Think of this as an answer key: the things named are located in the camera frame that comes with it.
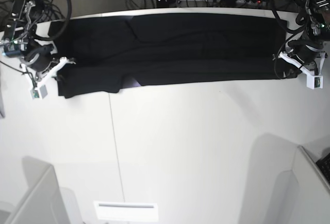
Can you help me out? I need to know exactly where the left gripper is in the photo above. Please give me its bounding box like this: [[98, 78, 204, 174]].
[[273, 42, 326, 77]]

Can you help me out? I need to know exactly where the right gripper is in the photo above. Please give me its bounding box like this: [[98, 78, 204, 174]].
[[20, 44, 76, 87]]

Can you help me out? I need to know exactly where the black T-shirt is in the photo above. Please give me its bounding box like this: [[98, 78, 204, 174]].
[[54, 13, 298, 99]]

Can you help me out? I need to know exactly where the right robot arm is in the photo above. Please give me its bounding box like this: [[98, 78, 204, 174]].
[[1, 0, 72, 88]]

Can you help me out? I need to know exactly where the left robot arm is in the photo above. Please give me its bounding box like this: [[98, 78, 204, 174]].
[[269, 0, 329, 79]]

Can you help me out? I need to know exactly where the black keyboard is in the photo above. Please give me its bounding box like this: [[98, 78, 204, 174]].
[[316, 154, 330, 183]]

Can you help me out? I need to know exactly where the white partition panel right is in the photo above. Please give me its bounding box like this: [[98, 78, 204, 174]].
[[289, 146, 329, 223]]

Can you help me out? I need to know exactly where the white partition panel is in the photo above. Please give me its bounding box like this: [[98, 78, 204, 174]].
[[289, 146, 329, 223], [1, 164, 70, 223]]

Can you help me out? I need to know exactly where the white partition panel left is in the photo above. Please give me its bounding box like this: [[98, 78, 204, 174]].
[[1, 164, 70, 223]]

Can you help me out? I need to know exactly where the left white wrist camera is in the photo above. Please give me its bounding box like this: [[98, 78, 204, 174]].
[[306, 75, 323, 89]]

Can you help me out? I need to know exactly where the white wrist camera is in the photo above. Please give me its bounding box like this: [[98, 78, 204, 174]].
[[306, 75, 323, 89], [30, 85, 48, 100]]

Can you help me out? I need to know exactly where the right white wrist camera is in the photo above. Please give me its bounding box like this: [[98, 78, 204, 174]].
[[30, 85, 48, 100]]

